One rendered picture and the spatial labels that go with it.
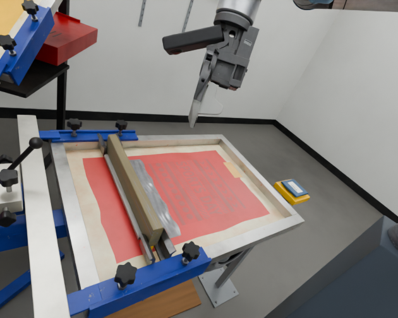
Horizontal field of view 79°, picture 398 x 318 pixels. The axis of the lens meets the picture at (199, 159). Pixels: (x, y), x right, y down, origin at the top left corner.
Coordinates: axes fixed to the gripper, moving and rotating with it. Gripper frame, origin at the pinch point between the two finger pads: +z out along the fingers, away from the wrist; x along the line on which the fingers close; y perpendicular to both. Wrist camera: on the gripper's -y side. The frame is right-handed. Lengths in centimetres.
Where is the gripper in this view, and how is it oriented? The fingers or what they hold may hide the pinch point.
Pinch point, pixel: (191, 120)
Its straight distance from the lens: 50.3
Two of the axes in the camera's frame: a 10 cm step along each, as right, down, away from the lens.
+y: 9.5, 3.1, 0.2
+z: -3.1, 9.3, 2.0
